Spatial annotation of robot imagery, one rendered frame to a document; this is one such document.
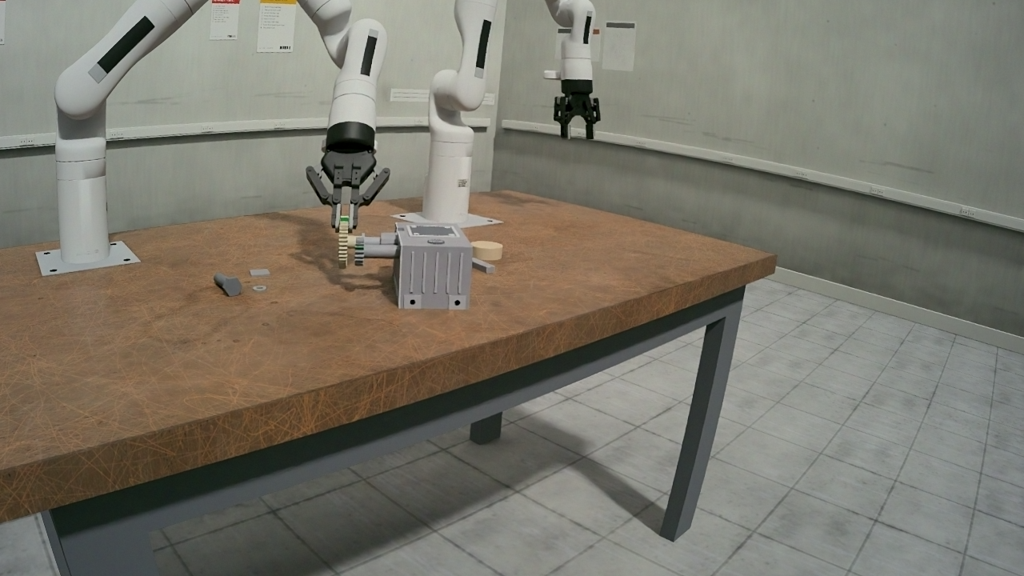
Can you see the grey hex bolt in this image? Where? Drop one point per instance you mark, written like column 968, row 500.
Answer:
column 231, row 286

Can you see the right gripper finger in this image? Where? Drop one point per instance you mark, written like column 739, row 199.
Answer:
column 314, row 175
column 381, row 177

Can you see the grey rectangular bar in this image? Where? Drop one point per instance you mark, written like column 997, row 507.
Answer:
column 482, row 266

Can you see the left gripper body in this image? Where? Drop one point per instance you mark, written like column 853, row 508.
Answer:
column 577, row 90

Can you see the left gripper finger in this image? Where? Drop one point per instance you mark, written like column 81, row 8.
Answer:
column 560, row 105
column 589, row 118

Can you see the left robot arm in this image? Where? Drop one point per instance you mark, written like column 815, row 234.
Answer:
column 451, row 91

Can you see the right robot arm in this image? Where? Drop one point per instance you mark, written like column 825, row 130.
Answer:
column 82, row 89

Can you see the cream gear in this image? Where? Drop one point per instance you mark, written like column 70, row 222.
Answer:
column 344, row 238

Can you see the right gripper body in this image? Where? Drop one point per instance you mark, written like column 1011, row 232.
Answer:
column 349, row 140

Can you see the beige short cylinder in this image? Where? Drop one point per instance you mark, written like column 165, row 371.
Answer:
column 487, row 250

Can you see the grey engine case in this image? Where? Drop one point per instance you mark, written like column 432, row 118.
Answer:
column 435, row 264

